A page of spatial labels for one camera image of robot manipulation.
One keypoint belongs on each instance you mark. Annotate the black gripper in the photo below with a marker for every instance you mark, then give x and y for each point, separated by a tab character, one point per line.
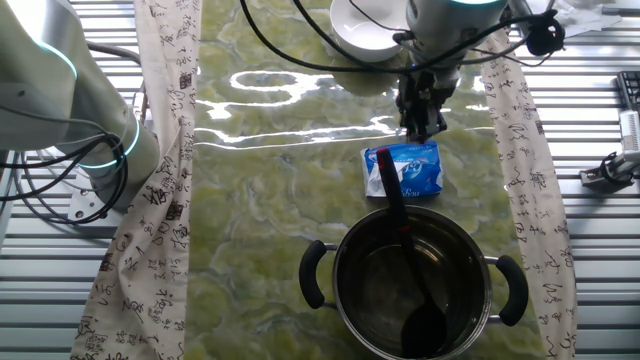
425	92

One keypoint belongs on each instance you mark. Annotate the black spoon with red tip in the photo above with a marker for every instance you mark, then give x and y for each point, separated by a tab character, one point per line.
395	190

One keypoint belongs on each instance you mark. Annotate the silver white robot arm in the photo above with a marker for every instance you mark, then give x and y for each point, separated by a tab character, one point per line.
50	100

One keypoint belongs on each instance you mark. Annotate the white ceramic bowl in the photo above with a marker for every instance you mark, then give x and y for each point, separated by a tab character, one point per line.
360	30

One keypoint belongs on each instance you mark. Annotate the blue tissue pack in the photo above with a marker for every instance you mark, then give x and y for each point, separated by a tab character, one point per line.
425	175

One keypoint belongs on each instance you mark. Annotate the beige calligraphy cloth strip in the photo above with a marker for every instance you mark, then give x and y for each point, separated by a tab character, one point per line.
535	225
150	250

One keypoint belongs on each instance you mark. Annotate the green marble pattern table mat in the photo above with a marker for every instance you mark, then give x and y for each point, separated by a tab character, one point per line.
275	200

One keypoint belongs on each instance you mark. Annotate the white crumpled paper sheet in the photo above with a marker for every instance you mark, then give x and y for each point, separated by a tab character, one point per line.
590	22

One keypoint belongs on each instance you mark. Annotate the black keyboard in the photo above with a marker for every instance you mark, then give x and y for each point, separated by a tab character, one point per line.
631	90

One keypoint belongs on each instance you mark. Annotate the silver depth camera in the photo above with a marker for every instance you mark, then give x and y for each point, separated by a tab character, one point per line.
631	131

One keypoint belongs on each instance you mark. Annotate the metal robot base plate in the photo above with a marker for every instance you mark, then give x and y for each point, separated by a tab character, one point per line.
82	210

